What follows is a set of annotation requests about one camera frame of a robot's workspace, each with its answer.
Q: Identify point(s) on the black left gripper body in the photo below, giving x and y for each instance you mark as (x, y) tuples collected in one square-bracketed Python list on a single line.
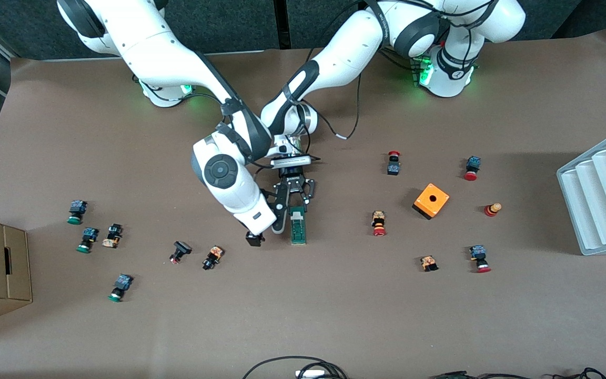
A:
[(292, 185)]

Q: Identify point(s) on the green load switch white lever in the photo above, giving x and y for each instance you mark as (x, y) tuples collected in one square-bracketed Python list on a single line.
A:
[(298, 231)]

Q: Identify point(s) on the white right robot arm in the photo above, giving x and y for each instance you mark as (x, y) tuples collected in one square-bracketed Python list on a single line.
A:
[(166, 52)]

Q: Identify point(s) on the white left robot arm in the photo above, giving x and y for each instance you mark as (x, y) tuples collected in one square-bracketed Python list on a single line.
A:
[(334, 63)]

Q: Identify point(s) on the red emergency stop yellow block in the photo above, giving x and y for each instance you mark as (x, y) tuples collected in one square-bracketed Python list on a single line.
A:
[(379, 223)]

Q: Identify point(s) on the red push button black block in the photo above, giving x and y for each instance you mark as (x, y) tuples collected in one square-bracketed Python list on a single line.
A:
[(393, 164)]

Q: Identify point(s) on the small orange contact block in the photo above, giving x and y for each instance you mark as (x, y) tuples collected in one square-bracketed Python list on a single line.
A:
[(428, 263)]

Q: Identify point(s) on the green push button blue block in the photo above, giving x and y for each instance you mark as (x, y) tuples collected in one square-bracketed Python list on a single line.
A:
[(88, 239), (76, 210), (120, 287)]

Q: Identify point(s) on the white plug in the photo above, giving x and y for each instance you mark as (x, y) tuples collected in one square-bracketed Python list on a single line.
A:
[(311, 374)]

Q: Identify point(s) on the red push button blue block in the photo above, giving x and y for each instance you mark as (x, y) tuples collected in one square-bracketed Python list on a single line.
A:
[(479, 258), (472, 168)]

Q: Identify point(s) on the red yellow small knob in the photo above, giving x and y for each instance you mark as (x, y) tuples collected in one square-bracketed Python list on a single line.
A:
[(492, 209)]

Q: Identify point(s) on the grey ridged plastic tray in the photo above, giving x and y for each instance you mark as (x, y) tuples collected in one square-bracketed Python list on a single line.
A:
[(603, 200)]

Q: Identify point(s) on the black selector switch orange block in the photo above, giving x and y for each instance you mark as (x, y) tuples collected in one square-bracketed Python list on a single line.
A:
[(212, 257)]

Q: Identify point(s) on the orange button enclosure box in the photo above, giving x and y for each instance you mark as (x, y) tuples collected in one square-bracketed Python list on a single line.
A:
[(432, 200)]

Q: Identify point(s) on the black vertical post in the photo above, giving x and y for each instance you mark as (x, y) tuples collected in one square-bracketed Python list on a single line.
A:
[(282, 21)]

